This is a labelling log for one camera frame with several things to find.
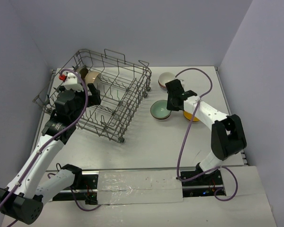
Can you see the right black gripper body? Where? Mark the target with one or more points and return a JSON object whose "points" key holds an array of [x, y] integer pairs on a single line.
{"points": [[169, 95]]}

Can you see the grey wire dish rack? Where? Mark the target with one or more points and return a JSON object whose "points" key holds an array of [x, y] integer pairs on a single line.
{"points": [[122, 87]]}

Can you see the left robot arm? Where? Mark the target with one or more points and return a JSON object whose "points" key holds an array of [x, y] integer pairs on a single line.
{"points": [[24, 197]]}

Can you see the plain white bowl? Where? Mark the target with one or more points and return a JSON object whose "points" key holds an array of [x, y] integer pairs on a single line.
{"points": [[93, 77]]}

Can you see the white taped cover sheet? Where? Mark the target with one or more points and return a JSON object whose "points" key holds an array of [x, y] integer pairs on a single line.
{"points": [[138, 187]]}

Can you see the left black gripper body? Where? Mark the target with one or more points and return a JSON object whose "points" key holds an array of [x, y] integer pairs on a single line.
{"points": [[89, 97]]}

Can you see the teal glazed bowl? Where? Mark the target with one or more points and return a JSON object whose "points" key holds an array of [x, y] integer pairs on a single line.
{"points": [[159, 110]]}

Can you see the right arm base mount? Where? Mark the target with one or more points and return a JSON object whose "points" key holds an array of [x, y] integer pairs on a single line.
{"points": [[205, 185]]}

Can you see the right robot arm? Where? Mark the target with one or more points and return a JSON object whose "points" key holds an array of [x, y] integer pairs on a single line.
{"points": [[227, 134]]}

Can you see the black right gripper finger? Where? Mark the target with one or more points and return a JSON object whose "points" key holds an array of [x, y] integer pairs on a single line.
{"points": [[175, 105], [174, 87]]}

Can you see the brown ribbed bowl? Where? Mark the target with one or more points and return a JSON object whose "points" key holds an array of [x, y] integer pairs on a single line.
{"points": [[83, 71]]}

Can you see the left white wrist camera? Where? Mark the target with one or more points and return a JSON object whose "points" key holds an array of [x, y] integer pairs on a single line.
{"points": [[71, 82]]}

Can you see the yellow bowl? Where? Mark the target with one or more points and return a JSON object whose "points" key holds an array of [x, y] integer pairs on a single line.
{"points": [[189, 116]]}

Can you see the white bowl stacked top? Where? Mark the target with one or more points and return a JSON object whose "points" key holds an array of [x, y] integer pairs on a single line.
{"points": [[166, 77]]}

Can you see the red blue patterned bowl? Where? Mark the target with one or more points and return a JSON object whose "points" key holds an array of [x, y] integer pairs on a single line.
{"points": [[162, 86]]}

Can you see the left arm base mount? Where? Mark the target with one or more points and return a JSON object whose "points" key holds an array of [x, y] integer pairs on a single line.
{"points": [[85, 191]]}

